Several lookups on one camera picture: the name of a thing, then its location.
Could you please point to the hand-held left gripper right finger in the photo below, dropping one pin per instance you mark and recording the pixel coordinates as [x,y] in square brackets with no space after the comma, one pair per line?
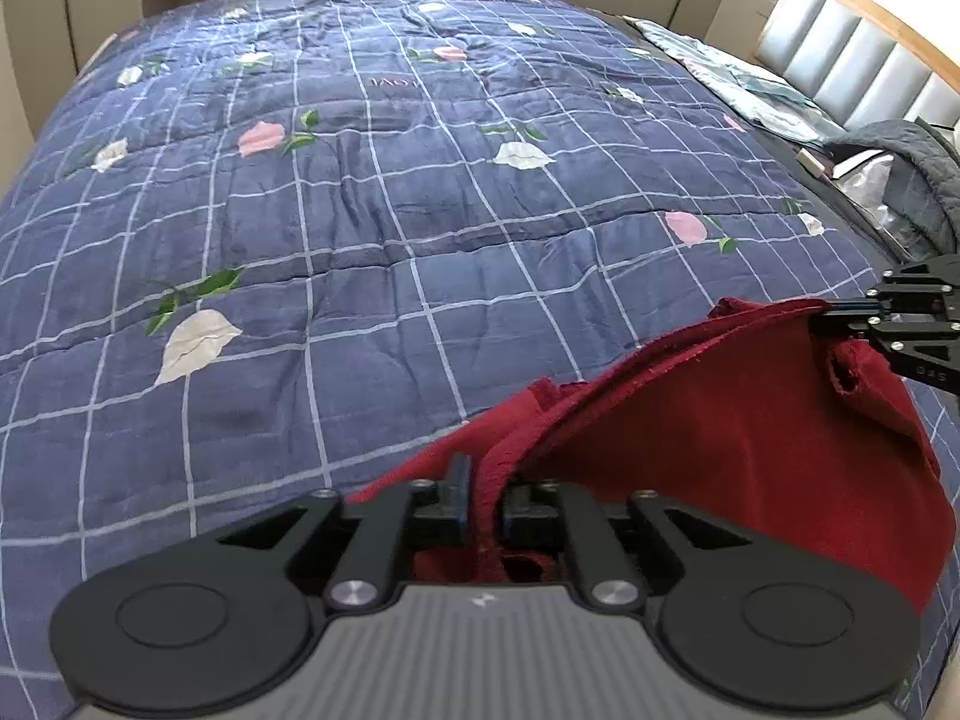
[525,521]

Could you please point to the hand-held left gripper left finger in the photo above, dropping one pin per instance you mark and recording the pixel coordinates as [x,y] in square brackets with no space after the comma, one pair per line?
[454,502]

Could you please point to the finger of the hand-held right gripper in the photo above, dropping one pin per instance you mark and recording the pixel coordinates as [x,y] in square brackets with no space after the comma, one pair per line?
[847,325]
[922,281]

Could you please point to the red long-sleeved shirt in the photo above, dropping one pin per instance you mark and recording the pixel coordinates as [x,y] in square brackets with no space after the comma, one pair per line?
[712,450]

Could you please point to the small white charger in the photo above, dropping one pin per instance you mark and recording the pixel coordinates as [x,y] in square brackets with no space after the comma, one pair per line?
[810,161]

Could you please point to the padded wooden bed headboard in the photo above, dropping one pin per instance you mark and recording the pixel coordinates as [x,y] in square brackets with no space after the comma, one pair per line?
[847,52]

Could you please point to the light blue folded cloth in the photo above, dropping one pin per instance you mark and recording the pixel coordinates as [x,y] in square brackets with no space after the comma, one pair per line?
[750,82]

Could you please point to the blue checkered floral quilt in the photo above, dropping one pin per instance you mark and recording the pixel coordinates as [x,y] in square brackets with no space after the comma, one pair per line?
[375,202]

